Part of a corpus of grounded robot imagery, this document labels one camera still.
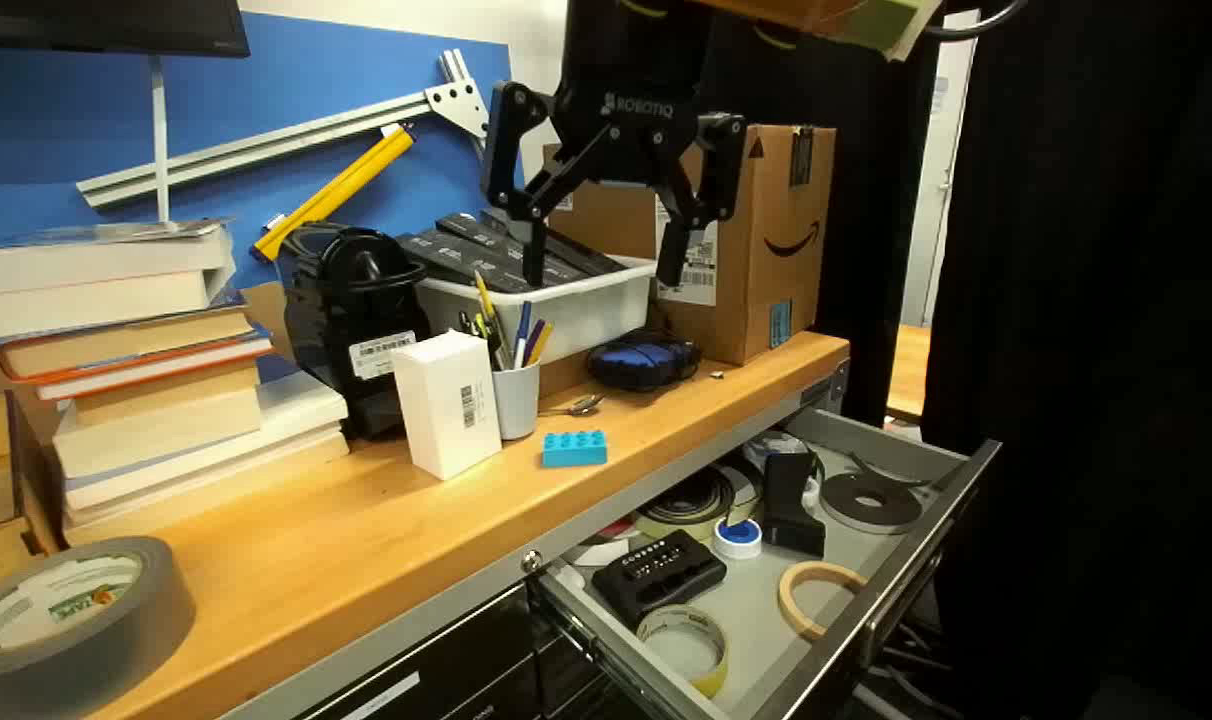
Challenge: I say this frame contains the white tape roll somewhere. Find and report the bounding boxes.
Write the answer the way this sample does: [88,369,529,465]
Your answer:
[630,606,734,705]

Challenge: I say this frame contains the brown cardboard shipping box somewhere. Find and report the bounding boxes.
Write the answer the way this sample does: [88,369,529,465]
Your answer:
[542,120,841,369]

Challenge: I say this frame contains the blue lego brick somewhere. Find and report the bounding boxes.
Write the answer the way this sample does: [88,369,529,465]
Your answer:
[535,427,611,473]

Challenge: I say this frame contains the black upright device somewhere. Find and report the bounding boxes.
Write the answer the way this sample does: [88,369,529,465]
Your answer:
[757,436,826,561]

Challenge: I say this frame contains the black label printer machine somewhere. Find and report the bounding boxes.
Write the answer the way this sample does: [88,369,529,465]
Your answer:
[274,219,437,443]

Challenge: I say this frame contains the stack of books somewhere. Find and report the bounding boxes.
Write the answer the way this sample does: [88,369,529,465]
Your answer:
[57,366,354,531]

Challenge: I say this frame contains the orange yellow wrist camera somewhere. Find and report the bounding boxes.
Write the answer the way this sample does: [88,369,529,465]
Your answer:
[709,0,947,65]

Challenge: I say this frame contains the black curtain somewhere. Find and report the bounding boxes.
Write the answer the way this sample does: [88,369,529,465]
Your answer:
[561,0,1212,720]

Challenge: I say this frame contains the white plastic bin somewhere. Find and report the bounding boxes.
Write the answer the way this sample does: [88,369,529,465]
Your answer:
[413,252,659,369]

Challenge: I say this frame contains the coloured pens bundle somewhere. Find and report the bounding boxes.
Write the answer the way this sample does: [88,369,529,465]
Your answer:
[464,269,561,376]

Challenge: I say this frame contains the black and yellow tape roll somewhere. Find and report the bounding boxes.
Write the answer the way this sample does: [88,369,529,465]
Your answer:
[630,465,742,531]

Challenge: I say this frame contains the blue and black pouch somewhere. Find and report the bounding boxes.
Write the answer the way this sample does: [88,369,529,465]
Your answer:
[582,328,703,398]

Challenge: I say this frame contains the aluminium extrusion frame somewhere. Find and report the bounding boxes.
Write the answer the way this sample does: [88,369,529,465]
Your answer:
[72,45,492,214]

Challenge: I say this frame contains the thick cream paged book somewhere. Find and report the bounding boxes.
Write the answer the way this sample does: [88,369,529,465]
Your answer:
[46,361,268,480]

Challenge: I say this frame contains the black monitor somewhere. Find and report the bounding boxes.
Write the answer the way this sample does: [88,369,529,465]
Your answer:
[0,0,251,59]

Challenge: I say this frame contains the brown cover book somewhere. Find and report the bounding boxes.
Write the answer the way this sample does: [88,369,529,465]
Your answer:
[0,304,255,383]

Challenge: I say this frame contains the yellow spirit level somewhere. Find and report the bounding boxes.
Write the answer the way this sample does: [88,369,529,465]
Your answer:
[251,126,420,266]

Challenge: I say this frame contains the tan masking tape roll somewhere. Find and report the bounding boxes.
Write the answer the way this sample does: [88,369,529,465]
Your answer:
[770,556,870,645]

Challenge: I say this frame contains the small blue white tape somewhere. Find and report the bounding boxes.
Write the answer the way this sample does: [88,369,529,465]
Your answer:
[709,512,769,564]

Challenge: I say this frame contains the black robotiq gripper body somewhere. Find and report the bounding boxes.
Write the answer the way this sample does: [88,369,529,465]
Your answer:
[549,0,716,186]

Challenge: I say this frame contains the grey open metal drawer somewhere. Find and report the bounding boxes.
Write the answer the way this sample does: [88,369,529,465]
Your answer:
[521,404,1007,720]

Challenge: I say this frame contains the grey duct tape roll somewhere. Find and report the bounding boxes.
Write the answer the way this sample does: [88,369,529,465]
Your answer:
[0,531,201,720]

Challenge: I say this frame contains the black flat boxes in bin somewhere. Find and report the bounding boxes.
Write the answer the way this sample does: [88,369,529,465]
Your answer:
[397,208,628,295]

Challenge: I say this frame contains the red edged book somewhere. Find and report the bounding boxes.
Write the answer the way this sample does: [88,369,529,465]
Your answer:
[33,332,274,407]

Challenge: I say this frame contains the large white book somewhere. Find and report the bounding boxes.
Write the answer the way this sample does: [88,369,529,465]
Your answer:
[0,216,239,347]

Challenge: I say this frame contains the blue wall board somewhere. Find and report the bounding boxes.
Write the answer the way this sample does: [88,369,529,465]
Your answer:
[0,14,517,366]

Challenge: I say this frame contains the black flat case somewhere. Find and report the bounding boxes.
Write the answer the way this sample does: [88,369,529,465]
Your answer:
[586,527,733,629]

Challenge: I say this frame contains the black lower cabinet drawers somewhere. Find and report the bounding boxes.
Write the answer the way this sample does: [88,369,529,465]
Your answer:
[294,579,659,720]

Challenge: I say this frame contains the white rectangular box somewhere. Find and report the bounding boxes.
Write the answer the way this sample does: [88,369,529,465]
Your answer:
[388,328,503,483]

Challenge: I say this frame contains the grey pen cup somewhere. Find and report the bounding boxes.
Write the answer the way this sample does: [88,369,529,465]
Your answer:
[489,361,542,443]

